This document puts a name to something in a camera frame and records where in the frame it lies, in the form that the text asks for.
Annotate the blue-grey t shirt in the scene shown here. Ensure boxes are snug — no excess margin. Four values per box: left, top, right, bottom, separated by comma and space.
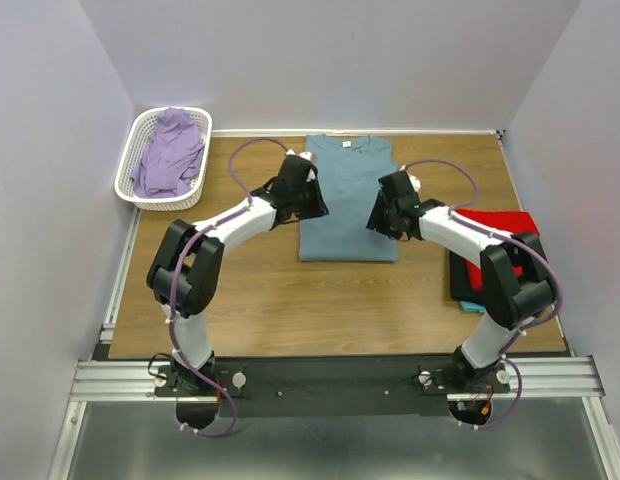
299, 134, 399, 263

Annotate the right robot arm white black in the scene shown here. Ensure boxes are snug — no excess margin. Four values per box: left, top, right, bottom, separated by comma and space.
366, 170, 562, 392

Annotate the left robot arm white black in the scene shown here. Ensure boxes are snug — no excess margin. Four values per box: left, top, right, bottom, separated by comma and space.
146, 150, 329, 395

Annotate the folded black t shirt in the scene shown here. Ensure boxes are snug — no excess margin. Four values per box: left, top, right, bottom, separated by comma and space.
448, 251, 484, 306

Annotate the folded red t shirt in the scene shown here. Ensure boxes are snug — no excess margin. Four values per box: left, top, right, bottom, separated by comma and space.
458, 209, 540, 292

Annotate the folded teal t shirt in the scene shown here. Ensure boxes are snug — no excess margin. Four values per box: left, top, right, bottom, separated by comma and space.
459, 301, 486, 314

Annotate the purple t shirt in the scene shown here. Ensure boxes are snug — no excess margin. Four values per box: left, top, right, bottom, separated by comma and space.
131, 107, 205, 199

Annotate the white perforated plastic basket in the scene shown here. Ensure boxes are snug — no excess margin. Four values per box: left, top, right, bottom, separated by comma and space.
114, 107, 212, 211

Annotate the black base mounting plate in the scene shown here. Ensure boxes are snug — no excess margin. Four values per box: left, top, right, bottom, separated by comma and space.
148, 354, 512, 431

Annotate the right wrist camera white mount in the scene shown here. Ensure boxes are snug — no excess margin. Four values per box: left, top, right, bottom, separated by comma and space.
405, 170, 421, 192

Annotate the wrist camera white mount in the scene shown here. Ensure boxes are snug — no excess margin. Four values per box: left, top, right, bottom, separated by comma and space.
286, 149, 316, 164
405, 170, 421, 192

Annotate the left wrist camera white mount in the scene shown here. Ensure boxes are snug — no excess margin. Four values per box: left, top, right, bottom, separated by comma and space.
286, 149, 316, 164

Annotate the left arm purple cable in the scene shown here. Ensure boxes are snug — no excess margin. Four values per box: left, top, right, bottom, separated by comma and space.
149, 137, 297, 437

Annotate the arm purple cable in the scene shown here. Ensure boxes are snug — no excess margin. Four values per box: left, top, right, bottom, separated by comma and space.
402, 158, 564, 431
149, 137, 297, 437

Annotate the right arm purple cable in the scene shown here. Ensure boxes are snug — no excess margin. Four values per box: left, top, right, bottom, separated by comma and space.
402, 158, 564, 431

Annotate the aluminium extrusion frame rail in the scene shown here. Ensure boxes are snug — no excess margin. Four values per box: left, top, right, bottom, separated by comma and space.
51, 213, 620, 479

